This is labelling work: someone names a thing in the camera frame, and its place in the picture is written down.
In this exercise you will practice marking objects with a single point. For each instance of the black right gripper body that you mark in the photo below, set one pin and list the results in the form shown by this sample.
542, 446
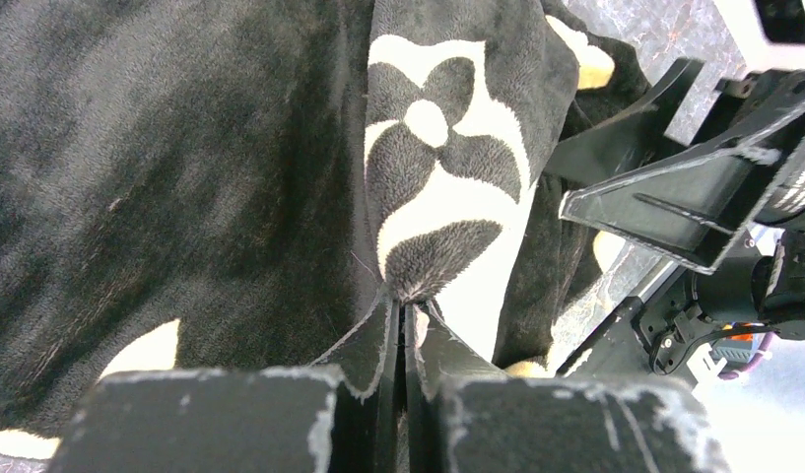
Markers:
766, 290

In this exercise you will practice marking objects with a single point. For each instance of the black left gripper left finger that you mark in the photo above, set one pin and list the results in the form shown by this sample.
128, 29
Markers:
338, 414

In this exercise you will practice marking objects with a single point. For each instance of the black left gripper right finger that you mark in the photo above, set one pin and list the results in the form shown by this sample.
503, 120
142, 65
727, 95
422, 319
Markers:
466, 415

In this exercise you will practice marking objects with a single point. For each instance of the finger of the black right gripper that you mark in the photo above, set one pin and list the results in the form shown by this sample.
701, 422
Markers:
693, 206
628, 139

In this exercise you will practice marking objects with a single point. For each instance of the black pillowcase with yellow flowers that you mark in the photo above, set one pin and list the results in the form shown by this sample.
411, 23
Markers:
228, 184

